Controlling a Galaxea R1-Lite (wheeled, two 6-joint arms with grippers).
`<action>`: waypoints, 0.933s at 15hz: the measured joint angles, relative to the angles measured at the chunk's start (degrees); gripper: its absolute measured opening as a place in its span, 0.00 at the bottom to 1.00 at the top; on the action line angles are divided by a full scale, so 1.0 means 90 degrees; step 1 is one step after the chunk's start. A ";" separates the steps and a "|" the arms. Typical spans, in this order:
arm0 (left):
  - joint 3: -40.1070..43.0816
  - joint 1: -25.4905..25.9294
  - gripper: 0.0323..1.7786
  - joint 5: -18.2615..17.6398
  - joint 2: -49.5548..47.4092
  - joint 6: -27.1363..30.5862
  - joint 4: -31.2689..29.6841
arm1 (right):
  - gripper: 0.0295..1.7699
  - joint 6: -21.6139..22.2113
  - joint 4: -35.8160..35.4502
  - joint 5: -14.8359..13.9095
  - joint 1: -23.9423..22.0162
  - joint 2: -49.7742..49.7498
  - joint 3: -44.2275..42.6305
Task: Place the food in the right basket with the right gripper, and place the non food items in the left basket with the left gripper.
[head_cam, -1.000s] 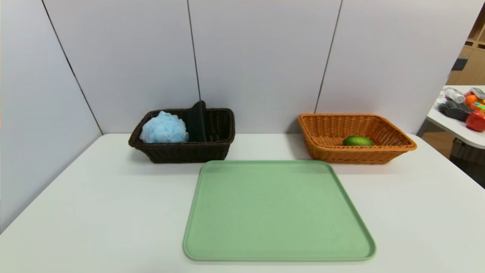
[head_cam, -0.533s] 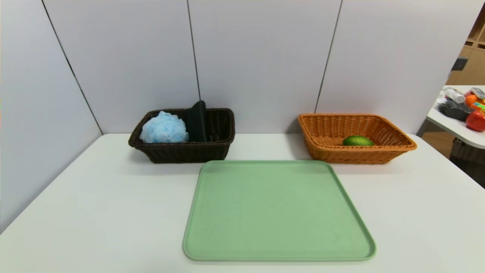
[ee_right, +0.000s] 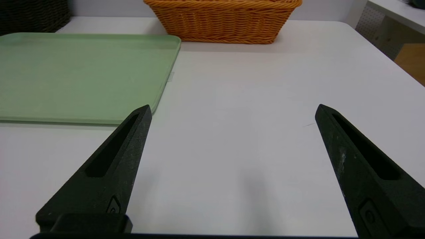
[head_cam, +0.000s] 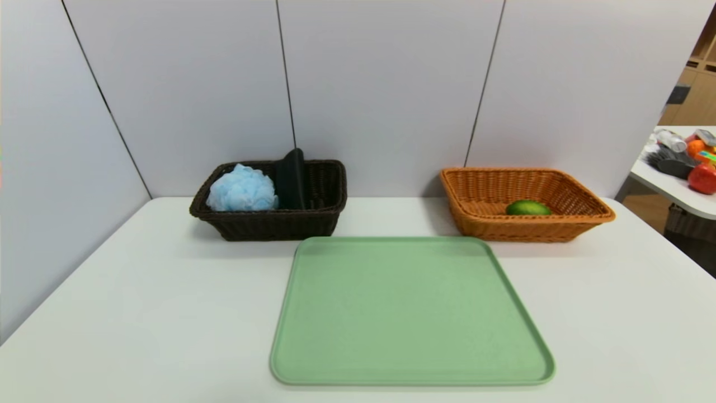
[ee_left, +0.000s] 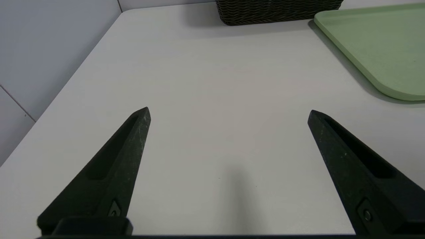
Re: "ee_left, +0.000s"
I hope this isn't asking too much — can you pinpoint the light green plastic tray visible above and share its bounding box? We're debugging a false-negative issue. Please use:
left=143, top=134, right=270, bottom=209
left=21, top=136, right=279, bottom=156
left=314, top=3, right=425, bottom=101

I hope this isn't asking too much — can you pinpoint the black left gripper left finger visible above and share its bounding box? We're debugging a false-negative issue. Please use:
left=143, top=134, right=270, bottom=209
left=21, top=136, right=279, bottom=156
left=37, top=106, right=151, bottom=236

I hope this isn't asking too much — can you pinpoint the dark brown wicker basket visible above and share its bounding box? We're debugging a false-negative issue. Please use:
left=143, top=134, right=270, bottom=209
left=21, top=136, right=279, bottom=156
left=215, top=0, right=344, bottom=26

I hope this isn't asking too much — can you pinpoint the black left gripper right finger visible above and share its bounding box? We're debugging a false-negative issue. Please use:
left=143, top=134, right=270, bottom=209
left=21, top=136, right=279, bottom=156
left=308, top=110, right=425, bottom=236

